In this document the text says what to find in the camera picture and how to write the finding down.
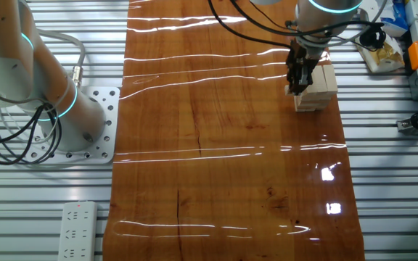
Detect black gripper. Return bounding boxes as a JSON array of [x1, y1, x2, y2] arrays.
[[287, 39, 321, 95]]

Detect clear bag with yellow content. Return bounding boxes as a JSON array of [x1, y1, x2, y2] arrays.
[[356, 34, 406, 73]]

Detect blue and white package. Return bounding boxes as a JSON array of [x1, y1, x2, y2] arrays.
[[379, 0, 409, 37]]

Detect glossy wood-grain table mat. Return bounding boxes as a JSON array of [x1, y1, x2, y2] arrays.
[[102, 0, 366, 261]]

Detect white power strip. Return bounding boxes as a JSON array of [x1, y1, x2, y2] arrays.
[[57, 201, 98, 261]]

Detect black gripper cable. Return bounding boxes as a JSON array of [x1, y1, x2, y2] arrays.
[[207, 0, 297, 55]]

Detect perforated silver base plate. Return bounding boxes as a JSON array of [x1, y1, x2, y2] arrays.
[[23, 86, 121, 166]]

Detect grey cable with metal connector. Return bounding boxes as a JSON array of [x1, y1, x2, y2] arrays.
[[38, 29, 86, 90]]

